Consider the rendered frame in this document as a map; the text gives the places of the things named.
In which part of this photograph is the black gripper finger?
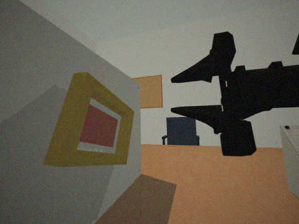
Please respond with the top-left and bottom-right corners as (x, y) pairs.
(170, 105), (224, 134)
(171, 49), (216, 83)

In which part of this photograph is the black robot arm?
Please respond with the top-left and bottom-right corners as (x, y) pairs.
(239, 35), (299, 120)

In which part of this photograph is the olive-gold picture frame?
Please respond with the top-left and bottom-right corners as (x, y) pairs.
(43, 72), (134, 167)

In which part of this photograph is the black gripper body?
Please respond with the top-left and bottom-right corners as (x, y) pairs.
(211, 31), (299, 156)

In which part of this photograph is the grey wall panel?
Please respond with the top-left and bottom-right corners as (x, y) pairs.
(0, 0), (141, 224)

